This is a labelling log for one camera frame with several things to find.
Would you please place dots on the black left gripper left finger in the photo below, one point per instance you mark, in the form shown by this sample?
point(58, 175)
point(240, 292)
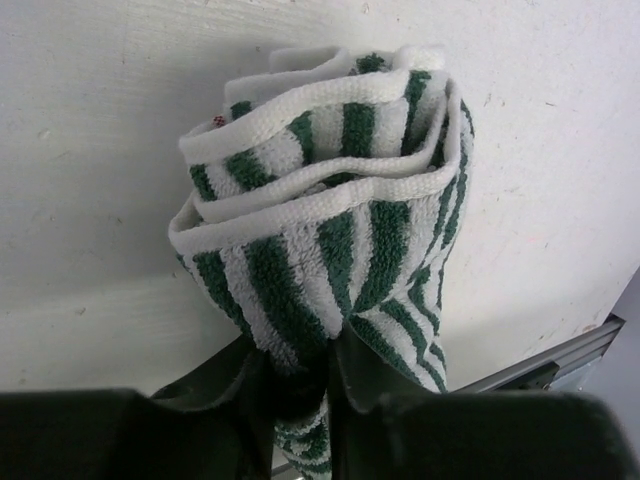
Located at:
point(204, 425)

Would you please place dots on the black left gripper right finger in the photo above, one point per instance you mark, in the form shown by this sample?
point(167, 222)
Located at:
point(450, 435)

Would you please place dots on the green white striped towel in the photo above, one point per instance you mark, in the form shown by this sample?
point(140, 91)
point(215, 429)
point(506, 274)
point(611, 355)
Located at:
point(328, 194)

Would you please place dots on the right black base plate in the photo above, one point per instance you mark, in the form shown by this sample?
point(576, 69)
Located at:
point(539, 377)

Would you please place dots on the aluminium mounting rail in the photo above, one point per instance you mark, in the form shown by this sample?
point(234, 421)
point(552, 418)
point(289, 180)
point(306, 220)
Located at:
point(550, 360)

